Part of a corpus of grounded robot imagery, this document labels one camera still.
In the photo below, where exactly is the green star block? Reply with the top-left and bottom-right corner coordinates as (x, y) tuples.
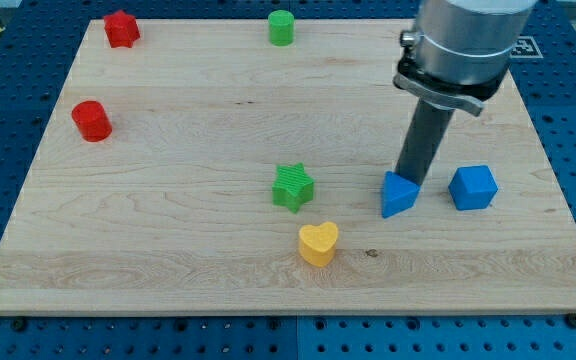
(271, 163), (315, 213)

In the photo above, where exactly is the red cylinder block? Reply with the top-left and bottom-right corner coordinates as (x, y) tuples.
(71, 100), (112, 142)

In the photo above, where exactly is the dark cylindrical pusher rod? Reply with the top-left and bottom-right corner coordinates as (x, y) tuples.
(395, 100), (454, 186)

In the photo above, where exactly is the fiducial marker tag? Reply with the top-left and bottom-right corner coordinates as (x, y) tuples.
(510, 35), (543, 59)

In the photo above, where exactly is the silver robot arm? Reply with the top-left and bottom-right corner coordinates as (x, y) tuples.
(393, 0), (536, 116)

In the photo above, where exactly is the green cylinder block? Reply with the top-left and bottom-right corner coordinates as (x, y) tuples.
(267, 10), (295, 46)

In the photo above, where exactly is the yellow heart block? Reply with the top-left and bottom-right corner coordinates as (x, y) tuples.
(298, 222), (339, 267)

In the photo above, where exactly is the blue cube block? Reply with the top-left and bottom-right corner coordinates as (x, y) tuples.
(448, 165), (498, 211)

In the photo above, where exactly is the wooden board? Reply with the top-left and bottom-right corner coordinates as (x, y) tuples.
(0, 20), (576, 317)

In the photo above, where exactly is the blue triangle block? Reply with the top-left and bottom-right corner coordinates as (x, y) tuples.
(381, 171), (420, 218)

